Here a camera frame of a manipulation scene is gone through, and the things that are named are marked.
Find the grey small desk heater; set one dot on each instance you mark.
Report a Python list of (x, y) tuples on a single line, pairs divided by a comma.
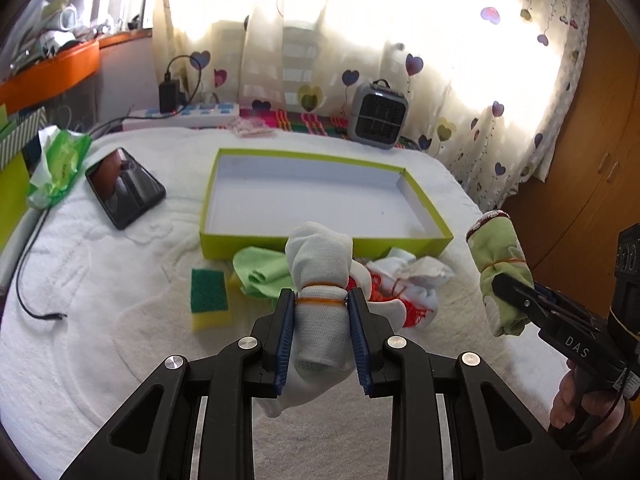
[(378, 115)]

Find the black charger plug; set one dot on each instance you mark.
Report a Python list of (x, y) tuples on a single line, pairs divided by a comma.
[(169, 95)]

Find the light green cloth bundle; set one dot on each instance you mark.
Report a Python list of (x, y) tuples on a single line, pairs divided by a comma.
[(262, 272)]

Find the black smartphone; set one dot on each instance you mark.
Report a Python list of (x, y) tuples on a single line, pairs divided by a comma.
[(123, 187)]

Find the lime green cardboard tray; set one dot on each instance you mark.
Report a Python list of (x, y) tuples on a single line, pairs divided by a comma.
[(258, 197)]

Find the green white tissue pack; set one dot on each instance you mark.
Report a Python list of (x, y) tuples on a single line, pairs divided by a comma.
[(63, 154)]

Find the white blue power strip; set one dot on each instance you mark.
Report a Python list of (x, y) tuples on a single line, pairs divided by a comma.
[(195, 116)]

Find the plaid colourful cloth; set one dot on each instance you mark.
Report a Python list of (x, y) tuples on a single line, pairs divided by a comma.
[(332, 126)]

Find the green towel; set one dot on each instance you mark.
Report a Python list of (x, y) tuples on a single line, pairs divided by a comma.
[(496, 250)]

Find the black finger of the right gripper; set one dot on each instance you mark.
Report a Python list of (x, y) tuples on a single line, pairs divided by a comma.
[(534, 301)]

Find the pink plastic packet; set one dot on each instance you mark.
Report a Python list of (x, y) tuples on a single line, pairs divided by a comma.
[(252, 127)]

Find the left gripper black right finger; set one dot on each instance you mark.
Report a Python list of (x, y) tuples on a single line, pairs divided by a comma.
[(452, 413)]

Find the wooden cabinet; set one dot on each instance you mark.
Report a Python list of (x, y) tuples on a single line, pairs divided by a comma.
[(569, 224)]

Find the green yellow scrub sponge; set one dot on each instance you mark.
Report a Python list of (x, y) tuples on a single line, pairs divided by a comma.
[(209, 301)]

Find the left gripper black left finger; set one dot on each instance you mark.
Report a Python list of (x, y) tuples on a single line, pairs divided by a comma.
[(194, 418)]

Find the lime green striped box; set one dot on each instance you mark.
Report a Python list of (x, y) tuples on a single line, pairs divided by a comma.
[(20, 153)]

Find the orange shelf tray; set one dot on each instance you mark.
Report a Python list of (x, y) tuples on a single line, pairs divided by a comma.
[(54, 76)]

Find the red yarn white cloth bundle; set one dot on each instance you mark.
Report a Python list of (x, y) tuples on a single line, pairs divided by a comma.
[(401, 287)]

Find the white sock bundle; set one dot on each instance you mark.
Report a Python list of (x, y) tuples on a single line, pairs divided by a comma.
[(321, 267)]

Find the heart patterned curtain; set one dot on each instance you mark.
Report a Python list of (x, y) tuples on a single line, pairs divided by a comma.
[(488, 82)]

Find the right hand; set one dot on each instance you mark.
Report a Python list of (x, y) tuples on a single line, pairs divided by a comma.
[(597, 404)]

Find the white textured table towel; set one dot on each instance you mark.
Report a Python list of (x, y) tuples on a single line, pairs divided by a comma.
[(97, 309)]

